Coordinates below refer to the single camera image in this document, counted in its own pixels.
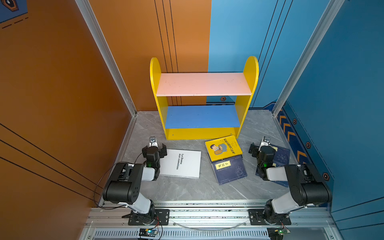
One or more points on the white La Dame book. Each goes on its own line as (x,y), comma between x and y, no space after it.
(181,164)

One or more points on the left aluminium corner post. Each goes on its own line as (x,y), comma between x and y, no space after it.
(101,42)

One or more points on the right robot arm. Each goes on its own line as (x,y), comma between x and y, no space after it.
(305,184)

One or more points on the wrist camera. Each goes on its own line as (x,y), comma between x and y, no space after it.
(152,141)
(265,141)

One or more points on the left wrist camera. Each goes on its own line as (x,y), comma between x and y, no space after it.
(152,141)

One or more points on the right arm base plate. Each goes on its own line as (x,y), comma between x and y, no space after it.
(259,217)

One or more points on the navy book yellow label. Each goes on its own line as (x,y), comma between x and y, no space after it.
(229,170)

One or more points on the yellow pink blue bookshelf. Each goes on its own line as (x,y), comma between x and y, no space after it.
(203,122)

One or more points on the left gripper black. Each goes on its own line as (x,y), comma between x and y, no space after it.
(163,150)

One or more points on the left green circuit board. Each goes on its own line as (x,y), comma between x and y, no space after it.
(148,234)

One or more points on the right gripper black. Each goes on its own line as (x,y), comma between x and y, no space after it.
(254,150)

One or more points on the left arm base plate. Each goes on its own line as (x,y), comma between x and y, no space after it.
(158,216)

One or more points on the aluminium corner post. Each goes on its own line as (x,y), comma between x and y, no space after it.
(101,42)
(317,36)

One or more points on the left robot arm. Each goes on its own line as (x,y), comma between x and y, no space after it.
(124,184)

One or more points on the right aluminium corner post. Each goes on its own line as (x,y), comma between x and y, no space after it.
(317,36)

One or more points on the yellow cartoon cover book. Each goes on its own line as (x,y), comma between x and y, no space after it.
(223,148)

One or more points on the navy book right front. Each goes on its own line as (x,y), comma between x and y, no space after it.
(282,158)

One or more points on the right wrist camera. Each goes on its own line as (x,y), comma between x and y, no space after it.
(265,141)

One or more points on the aluminium frame rail front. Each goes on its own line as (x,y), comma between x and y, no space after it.
(211,220)

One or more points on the right green circuit board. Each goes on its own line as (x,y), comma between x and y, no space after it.
(277,234)

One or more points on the green circuit board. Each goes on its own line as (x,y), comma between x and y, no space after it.
(277,234)
(148,234)

